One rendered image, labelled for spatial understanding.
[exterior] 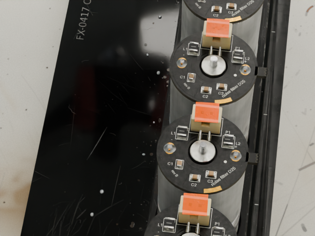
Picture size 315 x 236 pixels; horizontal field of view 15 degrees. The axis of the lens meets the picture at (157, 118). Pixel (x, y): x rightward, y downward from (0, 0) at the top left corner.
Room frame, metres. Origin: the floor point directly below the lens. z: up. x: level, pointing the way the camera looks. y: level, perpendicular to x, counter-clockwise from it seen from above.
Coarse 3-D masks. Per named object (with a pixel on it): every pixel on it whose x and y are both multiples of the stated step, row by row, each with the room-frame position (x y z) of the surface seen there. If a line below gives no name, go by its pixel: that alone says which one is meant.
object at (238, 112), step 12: (204, 60) 0.19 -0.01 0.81; (204, 72) 0.18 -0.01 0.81; (216, 72) 0.18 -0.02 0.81; (180, 96) 0.18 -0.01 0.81; (252, 96) 0.18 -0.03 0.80; (180, 108) 0.18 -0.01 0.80; (192, 108) 0.17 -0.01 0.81; (228, 108) 0.17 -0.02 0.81; (240, 108) 0.18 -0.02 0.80; (240, 120) 0.18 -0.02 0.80
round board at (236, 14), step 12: (192, 0) 0.21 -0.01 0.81; (204, 0) 0.21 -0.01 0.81; (216, 0) 0.21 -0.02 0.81; (228, 0) 0.21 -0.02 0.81; (240, 0) 0.21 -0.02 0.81; (252, 0) 0.21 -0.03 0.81; (192, 12) 0.20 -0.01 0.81; (204, 12) 0.20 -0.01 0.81; (216, 12) 0.20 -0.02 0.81; (228, 12) 0.20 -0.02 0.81; (240, 12) 0.20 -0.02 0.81; (252, 12) 0.20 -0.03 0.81
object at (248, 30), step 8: (184, 8) 0.21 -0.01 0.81; (184, 16) 0.21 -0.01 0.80; (192, 16) 0.21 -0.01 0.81; (256, 16) 0.21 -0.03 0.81; (184, 24) 0.21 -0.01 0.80; (192, 24) 0.21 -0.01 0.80; (200, 24) 0.20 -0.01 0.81; (232, 24) 0.20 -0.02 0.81; (240, 24) 0.20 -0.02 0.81; (248, 24) 0.20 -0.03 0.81; (256, 24) 0.21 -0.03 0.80; (184, 32) 0.21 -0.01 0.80; (192, 32) 0.21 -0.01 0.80; (232, 32) 0.20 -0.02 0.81; (240, 32) 0.20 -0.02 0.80; (248, 32) 0.20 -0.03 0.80; (256, 32) 0.21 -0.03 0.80; (248, 40) 0.20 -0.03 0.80; (256, 40) 0.21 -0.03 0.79; (256, 48) 0.21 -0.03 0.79; (256, 56) 0.21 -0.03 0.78
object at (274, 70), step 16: (288, 0) 0.21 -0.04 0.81; (272, 16) 0.20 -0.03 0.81; (288, 16) 0.20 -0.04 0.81; (272, 32) 0.20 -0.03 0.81; (272, 48) 0.19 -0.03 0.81; (272, 64) 0.19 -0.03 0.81; (272, 80) 0.18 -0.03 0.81; (272, 96) 0.18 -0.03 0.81; (272, 112) 0.17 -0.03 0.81; (272, 128) 0.16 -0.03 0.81; (272, 144) 0.16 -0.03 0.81; (256, 160) 0.16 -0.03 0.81; (272, 160) 0.16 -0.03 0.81; (256, 176) 0.15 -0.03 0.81; (272, 176) 0.15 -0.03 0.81; (256, 192) 0.15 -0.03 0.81; (272, 192) 0.15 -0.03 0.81; (256, 208) 0.14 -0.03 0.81; (256, 224) 0.14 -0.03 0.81
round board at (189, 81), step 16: (176, 48) 0.19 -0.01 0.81; (192, 48) 0.19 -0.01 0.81; (208, 48) 0.19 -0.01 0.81; (240, 48) 0.19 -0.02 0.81; (176, 64) 0.19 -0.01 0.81; (192, 64) 0.19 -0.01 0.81; (240, 64) 0.19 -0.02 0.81; (256, 64) 0.19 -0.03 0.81; (176, 80) 0.18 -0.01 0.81; (192, 80) 0.18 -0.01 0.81; (208, 80) 0.18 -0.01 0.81; (224, 80) 0.18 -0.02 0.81; (240, 80) 0.18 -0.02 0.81; (192, 96) 0.18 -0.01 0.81; (208, 96) 0.18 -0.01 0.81; (224, 96) 0.18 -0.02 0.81; (240, 96) 0.18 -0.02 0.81
